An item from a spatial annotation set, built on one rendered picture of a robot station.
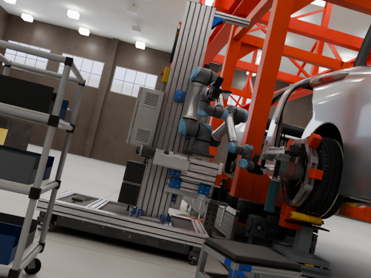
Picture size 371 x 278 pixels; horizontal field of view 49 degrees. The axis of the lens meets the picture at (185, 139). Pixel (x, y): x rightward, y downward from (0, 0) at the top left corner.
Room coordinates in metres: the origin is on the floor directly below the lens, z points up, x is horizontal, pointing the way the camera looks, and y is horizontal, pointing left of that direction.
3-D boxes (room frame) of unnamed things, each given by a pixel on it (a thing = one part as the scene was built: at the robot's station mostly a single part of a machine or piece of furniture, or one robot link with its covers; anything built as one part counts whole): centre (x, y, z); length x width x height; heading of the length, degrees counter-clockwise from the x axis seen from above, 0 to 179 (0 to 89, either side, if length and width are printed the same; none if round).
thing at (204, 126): (3.15, -0.12, 0.98); 0.13 x 0.12 x 0.14; 106
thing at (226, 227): (5.10, -0.88, 0.14); 2.47 x 0.85 x 0.27; 7
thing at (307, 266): (3.35, -1.10, 0.13); 0.50 x 0.36 x 0.10; 7
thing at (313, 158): (3.28, -0.94, 0.85); 0.54 x 0.07 x 0.54; 7
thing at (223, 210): (5.05, -0.49, 0.28); 2.47 x 0.09 x 0.22; 7
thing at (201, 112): (2.87, -0.09, 1.11); 0.11 x 0.08 x 0.11; 106
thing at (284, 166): (3.27, -0.87, 0.85); 0.21 x 0.14 x 0.14; 97
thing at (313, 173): (2.97, -0.99, 0.85); 0.09 x 0.08 x 0.07; 7
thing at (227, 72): (5.72, -0.35, 1.75); 0.19 x 0.19 x 2.45; 7
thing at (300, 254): (3.30, -1.11, 0.32); 0.40 x 0.30 x 0.28; 7
